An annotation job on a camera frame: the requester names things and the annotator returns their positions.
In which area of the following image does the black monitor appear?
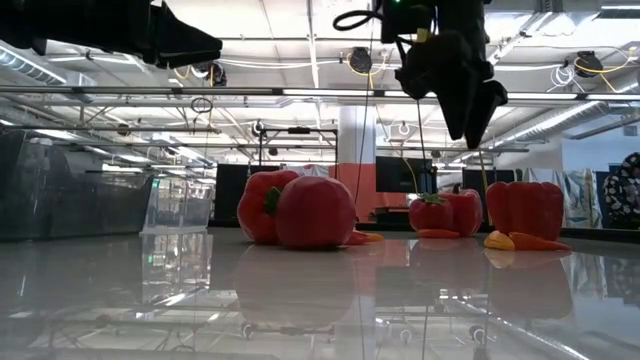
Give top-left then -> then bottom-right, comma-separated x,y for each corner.
214,163 -> 281,225
462,168 -> 524,185
375,156 -> 437,195

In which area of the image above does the strawberry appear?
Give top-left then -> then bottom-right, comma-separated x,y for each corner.
408,193 -> 455,233
273,174 -> 358,250

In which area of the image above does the black gantry frame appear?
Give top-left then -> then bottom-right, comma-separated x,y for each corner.
257,126 -> 340,169

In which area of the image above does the grey translucent plastic bin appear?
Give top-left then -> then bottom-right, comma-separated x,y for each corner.
74,168 -> 155,237
0,128 -> 89,242

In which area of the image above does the colourful hanging cloth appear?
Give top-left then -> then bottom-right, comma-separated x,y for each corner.
522,167 -> 609,230

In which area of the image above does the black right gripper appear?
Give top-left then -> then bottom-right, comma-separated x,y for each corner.
395,0 -> 509,150

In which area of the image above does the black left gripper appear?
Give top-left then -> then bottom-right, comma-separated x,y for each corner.
0,0 -> 224,70

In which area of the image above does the person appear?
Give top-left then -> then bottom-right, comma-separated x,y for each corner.
602,152 -> 640,230

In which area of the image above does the red bell pepper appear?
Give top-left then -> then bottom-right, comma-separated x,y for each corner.
236,169 -> 301,246
485,180 -> 565,242
439,183 -> 484,237

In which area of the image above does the white orange pillar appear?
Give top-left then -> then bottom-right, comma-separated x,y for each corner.
338,104 -> 377,224

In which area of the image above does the horizontal light bar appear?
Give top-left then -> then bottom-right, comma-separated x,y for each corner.
0,85 -> 640,103

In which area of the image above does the silver ventilation duct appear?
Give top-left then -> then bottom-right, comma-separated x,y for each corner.
0,42 -> 96,104
492,82 -> 640,149

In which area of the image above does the clear plastic bin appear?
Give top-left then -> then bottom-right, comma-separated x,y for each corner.
139,174 -> 217,236

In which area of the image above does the ceiling cable reel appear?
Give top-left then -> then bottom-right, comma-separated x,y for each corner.
573,49 -> 604,79
348,46 -> 374,75
202,60 -> 229,87

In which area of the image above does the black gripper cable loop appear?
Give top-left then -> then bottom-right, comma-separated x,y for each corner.
332,7 -> 387,32

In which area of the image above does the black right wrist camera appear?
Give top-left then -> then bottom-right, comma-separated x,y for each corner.
380,0 -> 435,45

